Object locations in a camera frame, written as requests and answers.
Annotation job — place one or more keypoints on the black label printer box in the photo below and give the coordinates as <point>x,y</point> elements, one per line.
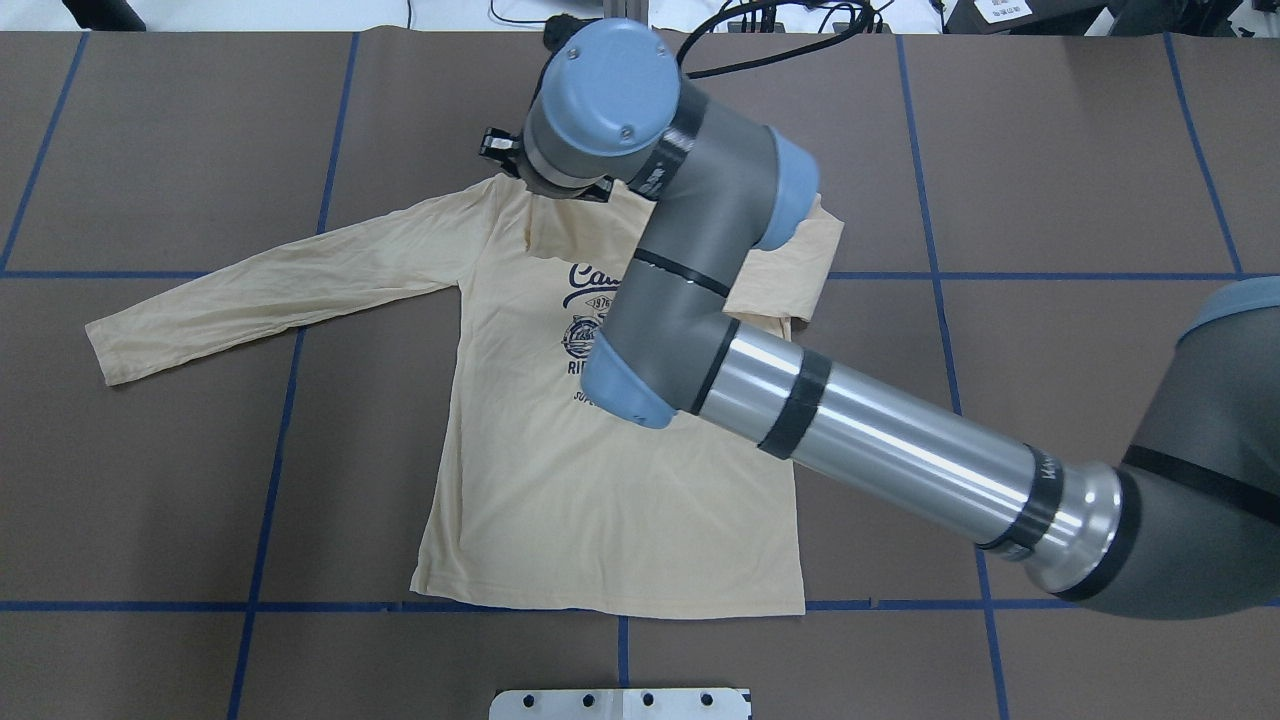
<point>1029,18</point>

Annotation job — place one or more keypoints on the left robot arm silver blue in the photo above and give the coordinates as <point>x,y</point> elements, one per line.
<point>1183,526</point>

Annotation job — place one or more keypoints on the cream long-sleeve printed shirt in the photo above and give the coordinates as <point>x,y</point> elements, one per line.
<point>542,500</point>

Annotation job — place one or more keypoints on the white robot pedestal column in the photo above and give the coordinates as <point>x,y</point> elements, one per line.
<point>623,703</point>

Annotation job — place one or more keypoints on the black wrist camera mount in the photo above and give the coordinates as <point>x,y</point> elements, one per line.
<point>502,149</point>

